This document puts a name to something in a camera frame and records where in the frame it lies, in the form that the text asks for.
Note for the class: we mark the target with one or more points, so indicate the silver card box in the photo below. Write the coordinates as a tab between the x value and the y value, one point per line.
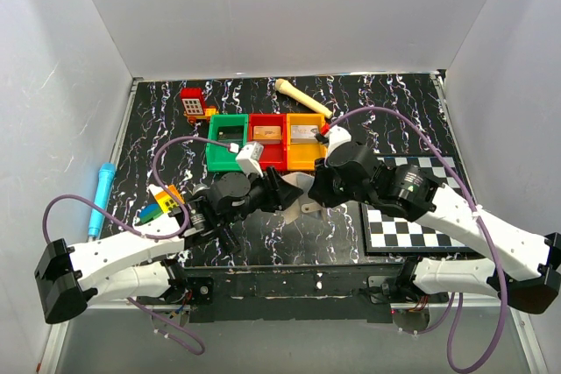
303	134

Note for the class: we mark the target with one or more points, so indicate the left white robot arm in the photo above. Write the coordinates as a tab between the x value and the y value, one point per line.
72	277

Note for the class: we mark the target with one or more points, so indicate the red plastic bin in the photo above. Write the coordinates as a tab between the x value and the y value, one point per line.
272	155

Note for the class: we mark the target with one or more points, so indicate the colourful toy block building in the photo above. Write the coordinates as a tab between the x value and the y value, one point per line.
163	204

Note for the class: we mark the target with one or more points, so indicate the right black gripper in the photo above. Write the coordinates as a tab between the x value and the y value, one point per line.
320	190

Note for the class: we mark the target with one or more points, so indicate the green plastic bin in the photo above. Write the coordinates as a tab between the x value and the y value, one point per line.
219	159

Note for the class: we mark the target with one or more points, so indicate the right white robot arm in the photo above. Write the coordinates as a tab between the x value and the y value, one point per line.
515	265

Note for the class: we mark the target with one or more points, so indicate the beige leather card holder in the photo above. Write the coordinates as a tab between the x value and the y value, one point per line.
304	205

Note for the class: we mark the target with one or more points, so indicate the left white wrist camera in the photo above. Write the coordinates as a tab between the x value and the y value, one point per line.
248	158

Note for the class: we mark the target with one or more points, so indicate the checkered chess board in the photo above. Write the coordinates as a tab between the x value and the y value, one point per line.
385	234

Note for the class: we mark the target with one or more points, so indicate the orange card box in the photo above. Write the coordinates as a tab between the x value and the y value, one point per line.
267	134

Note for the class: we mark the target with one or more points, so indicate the beige toy microphone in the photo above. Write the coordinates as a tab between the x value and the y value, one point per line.
286	88

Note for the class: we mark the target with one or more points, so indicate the black card box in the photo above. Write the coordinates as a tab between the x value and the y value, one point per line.
231	134

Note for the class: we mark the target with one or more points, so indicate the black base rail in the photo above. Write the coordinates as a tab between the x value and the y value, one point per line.
286	292

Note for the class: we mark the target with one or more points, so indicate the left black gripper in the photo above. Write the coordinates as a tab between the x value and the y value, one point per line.
279	193

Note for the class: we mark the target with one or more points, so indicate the blue toy microphone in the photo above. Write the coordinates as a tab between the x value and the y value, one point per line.
106	176

